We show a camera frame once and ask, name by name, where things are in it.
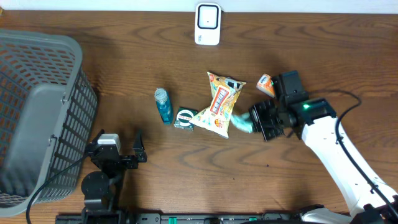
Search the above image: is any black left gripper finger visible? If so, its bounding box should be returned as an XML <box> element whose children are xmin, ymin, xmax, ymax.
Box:
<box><xmin>132</xmin><ymin>130</ymin><xmax>147</xmax><ymax>162</ymax></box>
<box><xmin>93</xmin><ymin>129</ymin><xmax>104</xmax><ymax>143</ymax></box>

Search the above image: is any light teal wipes packet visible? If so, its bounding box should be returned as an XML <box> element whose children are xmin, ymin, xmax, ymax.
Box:
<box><xmin>230</xmin><ymin>112</ymin><xmax>253</xmax><ymax>134</ymax></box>

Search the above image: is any yellow snack bag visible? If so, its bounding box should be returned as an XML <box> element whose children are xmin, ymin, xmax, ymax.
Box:
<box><xmin>190</xmin><ymin>72</ymin><xmax>246</xmax><ymax>139</ymax></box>

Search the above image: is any small dark green box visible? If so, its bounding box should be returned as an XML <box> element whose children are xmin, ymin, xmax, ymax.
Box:
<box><xmin>174</xmin><ymin>107</ymin><xmax>198</xmax><ymax>131</ymax></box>

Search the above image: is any teal liquid bottle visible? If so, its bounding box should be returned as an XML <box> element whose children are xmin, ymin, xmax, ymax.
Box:
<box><xmin>154</xmin><ymin>88</ymin><xmax>174</xmax><ymax>124</ymax></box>

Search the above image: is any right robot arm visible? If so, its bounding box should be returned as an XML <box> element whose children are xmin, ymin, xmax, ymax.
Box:
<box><xmin>249</xmin><ymin>71</ymin><xmax>397</xmax><ymax>223</ymax></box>

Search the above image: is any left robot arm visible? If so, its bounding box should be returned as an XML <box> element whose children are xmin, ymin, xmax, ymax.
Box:
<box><xmin>81</xmin><ymin>130</ymin><xmax>147</xmax><ymax>224</ymax></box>

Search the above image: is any white barcode scanner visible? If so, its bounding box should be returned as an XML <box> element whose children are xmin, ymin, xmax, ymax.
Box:
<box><xmin>194</xmin><ymin>2</ymin><xmax>222</xmax><ymax>45</ymax></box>

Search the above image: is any grey plastic shopping basket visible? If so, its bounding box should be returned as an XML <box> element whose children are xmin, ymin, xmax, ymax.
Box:
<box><xmin>1</xmin><ymin>29</ymin><xmax>98</xmax><ymax>217</ymax></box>

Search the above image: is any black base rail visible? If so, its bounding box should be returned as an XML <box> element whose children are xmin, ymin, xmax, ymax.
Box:
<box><xmin>55</xmin><ymin>208</ymin><xmax>356</xmax><ymax>224</ymax></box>

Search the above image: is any black left camera cable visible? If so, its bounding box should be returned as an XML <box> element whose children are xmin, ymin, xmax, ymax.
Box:
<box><xmin>25</xmin><ymin>154</ymin><xmax>90</xmax><ymax>224</ymax></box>

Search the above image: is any black camera cable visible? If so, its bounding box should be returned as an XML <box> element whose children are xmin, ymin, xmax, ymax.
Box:
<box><xmin>25</xmin><ymin>154</ymin><xmax>90</xmax><ymax>224</ymax></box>
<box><xmin>334</xmin><ymin>90</ymin><xmax>398</xmax><ymax>218</ymax></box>

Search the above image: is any black right camera cable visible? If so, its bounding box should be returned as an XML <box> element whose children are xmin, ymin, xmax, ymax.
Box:
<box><xmin>334</xmin><ymin>90</ymin><xmax>398</xmax><ymax>218</ymax></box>

